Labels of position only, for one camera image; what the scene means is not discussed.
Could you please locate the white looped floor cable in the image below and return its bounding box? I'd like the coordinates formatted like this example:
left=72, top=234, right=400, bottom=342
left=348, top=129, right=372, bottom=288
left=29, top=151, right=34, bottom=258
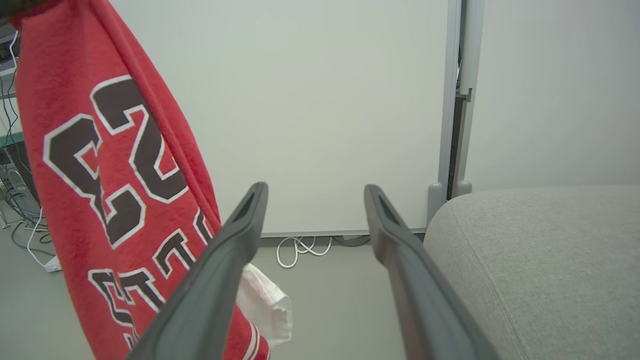
left=276, top=236, right=333, bottom=269

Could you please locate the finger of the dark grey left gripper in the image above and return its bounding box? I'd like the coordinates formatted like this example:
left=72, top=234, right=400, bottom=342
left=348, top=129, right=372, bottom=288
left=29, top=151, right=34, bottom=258
left=0, top=0, right=56, bottom=21

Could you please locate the black computer case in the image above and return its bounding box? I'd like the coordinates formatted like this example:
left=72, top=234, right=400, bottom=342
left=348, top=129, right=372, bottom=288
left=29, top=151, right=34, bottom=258
left=0, top=141, right=40, bottom=206

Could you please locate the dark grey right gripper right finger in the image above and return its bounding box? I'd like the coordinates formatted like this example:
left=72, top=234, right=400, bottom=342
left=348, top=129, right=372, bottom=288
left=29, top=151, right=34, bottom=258
left=363, top=183, right=502, bottom=360

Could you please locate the grey fabric sofa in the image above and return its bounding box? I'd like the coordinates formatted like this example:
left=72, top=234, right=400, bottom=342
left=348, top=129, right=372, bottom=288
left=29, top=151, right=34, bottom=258
left=422, top=185, right=640, bottom=360

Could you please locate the white power adapter with cord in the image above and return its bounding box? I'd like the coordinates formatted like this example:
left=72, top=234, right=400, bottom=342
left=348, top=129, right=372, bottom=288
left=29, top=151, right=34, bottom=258
left=26, top=207, right=62, bottom=273

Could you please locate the white cloth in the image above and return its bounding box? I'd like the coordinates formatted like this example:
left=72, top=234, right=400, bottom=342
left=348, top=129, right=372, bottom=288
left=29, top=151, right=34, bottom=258
left=235, top=263, right=293, bottom=348

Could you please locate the grey metal partition post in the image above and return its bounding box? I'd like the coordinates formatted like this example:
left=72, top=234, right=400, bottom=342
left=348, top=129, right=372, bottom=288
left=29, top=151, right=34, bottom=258
left=454, top=0, right=486, bottom=197
left=427, top=0, right=462, bottom=213

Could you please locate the red basketball jersey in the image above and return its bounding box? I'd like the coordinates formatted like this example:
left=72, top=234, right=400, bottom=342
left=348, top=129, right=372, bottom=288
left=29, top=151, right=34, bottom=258
left=10, top=0, right=272, bottom=360

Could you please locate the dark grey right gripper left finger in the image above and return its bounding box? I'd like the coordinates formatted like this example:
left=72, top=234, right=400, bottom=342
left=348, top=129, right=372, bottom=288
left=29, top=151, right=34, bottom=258
left=127, top=181, right=270, bottom=360

